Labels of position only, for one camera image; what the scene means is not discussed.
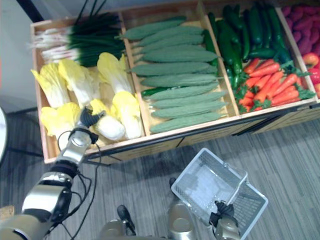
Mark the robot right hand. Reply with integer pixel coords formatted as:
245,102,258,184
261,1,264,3
209,199,235,227

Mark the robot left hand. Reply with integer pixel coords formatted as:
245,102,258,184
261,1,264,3
76,106,106,129

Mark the yellow white napa cabbage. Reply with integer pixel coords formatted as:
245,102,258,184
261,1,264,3
111,90,144,140
40,101,81,137
58,59,101,109
88,98,126,141
31,62,71,109
96,51,133,95

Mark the grey plastic shopping basket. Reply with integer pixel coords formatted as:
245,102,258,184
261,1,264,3
170,147,269,240

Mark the wooden vegetable display stand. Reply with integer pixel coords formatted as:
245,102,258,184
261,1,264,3
29,0,320,165
251,0,320,136

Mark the silver robot right leg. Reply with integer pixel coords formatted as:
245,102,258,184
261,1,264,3
166,199,195,240

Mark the silver robot leg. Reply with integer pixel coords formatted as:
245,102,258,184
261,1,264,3
166,199,195,240
98,218,127,240

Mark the green white scallion bunch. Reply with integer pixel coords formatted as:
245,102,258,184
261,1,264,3
27,0,124,50
41,41,126,68

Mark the dark green cucumber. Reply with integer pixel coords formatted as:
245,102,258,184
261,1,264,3
222,4,243,30
141,87,164,97
259,7,272,48
207,11,219,38
267,4,286,51
239,9,251,61
226,64,236,89
202,29,219,69
216,19,235,66
247,48,277,60
231,47,243,76
248,4,263,46

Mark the white round object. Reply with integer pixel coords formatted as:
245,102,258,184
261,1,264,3
0,106,8,162

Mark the pale green bitter gourd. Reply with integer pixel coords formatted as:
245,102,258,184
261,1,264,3
132,34,205,55
151,100,229,120
139,73,219,88
137,49,221,64
119,16,188,41
149,111,224,134
149,90,228,110
127,61,218,77
132,25,205,48
147,81,220,101
134,44,208,57

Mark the dark robot left foot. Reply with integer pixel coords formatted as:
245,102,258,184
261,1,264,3
116,204,138,236

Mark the orange carrot with greens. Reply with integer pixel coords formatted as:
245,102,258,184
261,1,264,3
243,57,261,75
234,86,256,100
272,67,311,97
277,84,297,95
261,71,285,100
254,74,272,91
271,87,316,105
271,97,302,106
249,62,281,78
251,86,273,111
244,76,262,88
256,58,276,71
238,104,253,115
238,97,255,107

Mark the silver robot left leg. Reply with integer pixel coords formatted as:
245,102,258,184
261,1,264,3
98,218,127,240

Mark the black slanted bar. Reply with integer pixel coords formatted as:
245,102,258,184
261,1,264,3
16,0,45,24

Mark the light wooden block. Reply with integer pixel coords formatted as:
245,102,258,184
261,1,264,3
0,204,15,221

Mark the yellow red tomato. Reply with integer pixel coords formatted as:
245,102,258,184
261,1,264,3
302,52,320,67

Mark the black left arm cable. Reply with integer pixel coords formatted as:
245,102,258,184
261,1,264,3
56,129,102,240

